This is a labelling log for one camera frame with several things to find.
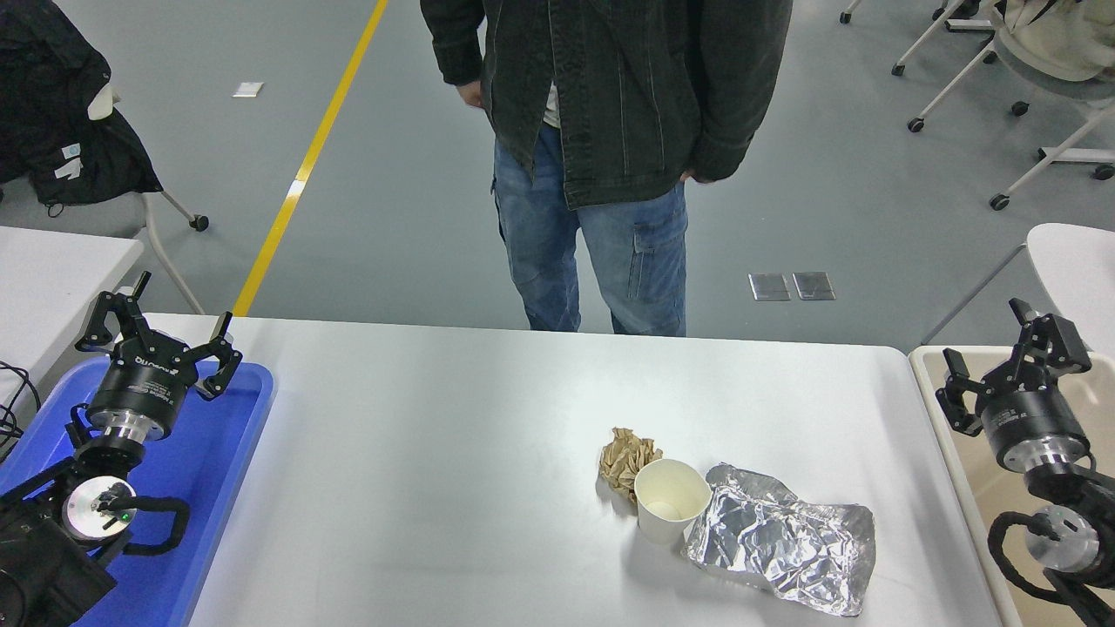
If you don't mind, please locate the cream coat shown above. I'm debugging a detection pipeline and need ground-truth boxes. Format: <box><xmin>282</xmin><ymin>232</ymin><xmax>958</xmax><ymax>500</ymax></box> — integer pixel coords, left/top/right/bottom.
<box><xmin>1002</xmin><ymin>0</ymin><xmax>1115</xmax><ymax>84</ymax></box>

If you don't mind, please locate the white wheeled chair base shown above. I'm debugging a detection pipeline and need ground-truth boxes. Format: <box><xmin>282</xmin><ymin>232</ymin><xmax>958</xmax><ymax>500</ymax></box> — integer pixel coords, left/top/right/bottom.
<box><xmin>839</xmin><ymin>0</ymin><xmax>998</xmax><ymax>78</ymax></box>

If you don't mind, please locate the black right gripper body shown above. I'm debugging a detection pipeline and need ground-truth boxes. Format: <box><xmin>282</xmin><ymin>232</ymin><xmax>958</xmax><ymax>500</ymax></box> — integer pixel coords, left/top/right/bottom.
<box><xmin>980</xmin><ymin>390</ymin><xmax>1088</xmax><ymax>458</ymax></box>

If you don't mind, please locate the black cable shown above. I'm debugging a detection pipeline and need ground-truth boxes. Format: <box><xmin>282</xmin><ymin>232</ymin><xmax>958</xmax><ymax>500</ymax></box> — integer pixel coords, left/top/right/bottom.
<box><xmin>0</xmin><ymin>361</ymin><xmax>42</xmax><ymax>462</ymax></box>

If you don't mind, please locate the black jacket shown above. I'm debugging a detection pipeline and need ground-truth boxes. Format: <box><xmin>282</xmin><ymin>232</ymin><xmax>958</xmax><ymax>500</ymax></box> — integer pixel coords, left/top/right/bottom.
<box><xmin>0</xmin><ymin>0</ymin><xmax>164</xmax><ymax>217</ymax></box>

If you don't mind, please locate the large pale bin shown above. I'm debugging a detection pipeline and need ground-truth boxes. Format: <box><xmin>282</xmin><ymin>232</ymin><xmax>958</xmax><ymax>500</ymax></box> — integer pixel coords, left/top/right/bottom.
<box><xmin>908</xmin><ymin>345</ymin><xmax>1115</xmax><ymax>627</ymax></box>

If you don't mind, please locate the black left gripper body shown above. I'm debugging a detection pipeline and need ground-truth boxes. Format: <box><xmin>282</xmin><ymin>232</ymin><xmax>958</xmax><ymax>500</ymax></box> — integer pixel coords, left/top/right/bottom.
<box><xmin>87</xmin><ymin>341</ymin><xmax>191</xmax><ymax>428</ymax></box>

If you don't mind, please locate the white side table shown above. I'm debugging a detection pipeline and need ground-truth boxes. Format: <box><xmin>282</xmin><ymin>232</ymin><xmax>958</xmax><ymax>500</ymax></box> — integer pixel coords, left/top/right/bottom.
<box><xmin>0</xmin><ymin>226</ymin><xmax>145</xmax><ymax>410</ymax></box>

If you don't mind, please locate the white paper cup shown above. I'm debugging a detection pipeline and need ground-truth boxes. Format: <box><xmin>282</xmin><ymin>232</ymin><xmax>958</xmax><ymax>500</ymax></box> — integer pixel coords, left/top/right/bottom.
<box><xmin>633</xmin><ymin>459</ymin><xmax>713</xmax><ymax>547</ymax></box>

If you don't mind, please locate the yellow floor tape line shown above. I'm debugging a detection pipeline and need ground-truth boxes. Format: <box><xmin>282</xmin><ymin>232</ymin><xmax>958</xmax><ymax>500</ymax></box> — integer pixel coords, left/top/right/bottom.
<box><xmin>232</xmin><ymin>0</ymin><xmax>389</xmax><ymax>317</ymax></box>

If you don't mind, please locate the grey white-legged wheeled chair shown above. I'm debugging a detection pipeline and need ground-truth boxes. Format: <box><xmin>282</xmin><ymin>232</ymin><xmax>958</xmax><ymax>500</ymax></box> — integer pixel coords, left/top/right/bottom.
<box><xmin>906</xmin><ymin>0</ymin><xmax>1115</xmax><ymax>212</ymax></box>

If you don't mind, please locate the blue plastic tray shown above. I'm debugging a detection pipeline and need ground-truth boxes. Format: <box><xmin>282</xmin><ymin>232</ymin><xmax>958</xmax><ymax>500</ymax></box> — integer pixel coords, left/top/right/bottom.
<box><xmin>0</xmin><ymin>357</ymin><xmax>276</xmax><ymax>627</ymax></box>

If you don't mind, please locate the person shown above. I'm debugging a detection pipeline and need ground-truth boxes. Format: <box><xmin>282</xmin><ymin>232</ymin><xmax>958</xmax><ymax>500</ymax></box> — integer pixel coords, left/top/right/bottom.
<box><xmin>420</xmin><ymin>0</ymin><xmax>794</xmax><ymax>337</ymax></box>

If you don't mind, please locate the tan paper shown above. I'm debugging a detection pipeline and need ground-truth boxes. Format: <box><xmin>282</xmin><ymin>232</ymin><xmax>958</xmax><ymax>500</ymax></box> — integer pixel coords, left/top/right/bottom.
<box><xmin>598</xmin><ymin>427</ymin><xmax>663</xmax><ymax>506</ymax></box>

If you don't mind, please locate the silver foil tray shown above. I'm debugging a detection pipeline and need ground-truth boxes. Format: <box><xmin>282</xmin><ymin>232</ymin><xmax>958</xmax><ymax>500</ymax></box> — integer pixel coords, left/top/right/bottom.
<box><xmin>682</xmin><ymin>463</ymin><xmax>876</xmax><ymax>617</ymax></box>

